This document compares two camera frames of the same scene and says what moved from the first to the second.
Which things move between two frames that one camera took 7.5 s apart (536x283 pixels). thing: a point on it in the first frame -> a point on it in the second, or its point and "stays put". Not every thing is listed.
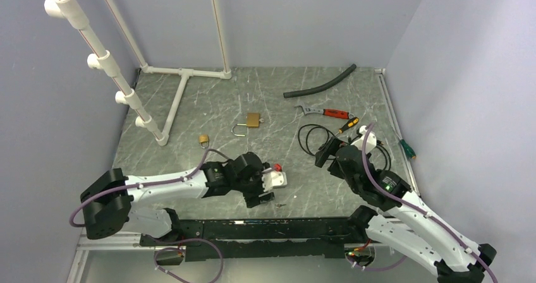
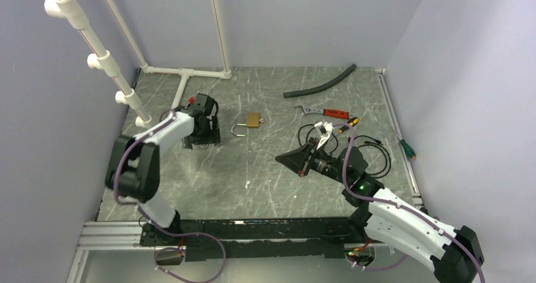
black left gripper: (253, 199) -> (211, 137)
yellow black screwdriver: (354, 121) stays put
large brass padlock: (253, 120) stays put
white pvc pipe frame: (59, 6) stays put
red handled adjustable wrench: (337, 114) stays put
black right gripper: (329, 148) -> (294, 160)
